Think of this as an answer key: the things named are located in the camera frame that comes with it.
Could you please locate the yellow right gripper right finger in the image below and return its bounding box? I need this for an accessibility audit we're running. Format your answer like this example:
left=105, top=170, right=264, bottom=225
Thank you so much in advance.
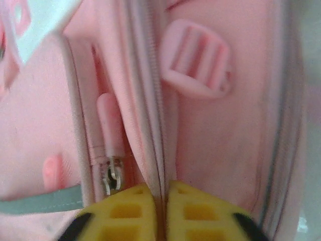
left=165, top=180, right=269, bottom=241

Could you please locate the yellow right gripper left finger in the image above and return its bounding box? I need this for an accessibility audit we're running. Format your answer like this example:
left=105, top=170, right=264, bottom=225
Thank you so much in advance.
left=57, top=182, right=162, bottom=241

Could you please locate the pink student backpack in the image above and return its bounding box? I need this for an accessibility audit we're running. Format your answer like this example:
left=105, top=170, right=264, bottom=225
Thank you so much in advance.
left=0, top=0, right=313, bottom=241

